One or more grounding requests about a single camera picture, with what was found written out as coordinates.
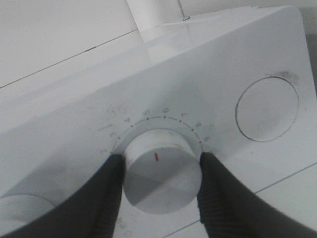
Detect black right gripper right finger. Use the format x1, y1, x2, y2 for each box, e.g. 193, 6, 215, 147
197, 152, 317, 238

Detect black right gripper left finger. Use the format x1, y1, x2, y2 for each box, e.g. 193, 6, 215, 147
5, 154, 125, 238

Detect white round knob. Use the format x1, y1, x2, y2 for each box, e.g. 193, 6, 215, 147
124, 129, 202, 215
0, 194, 55, 236

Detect white round door button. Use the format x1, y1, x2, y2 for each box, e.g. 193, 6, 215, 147
235, 76, 299, 142

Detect white microwave oven body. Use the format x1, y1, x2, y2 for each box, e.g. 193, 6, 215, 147
0, 6, 317, 238

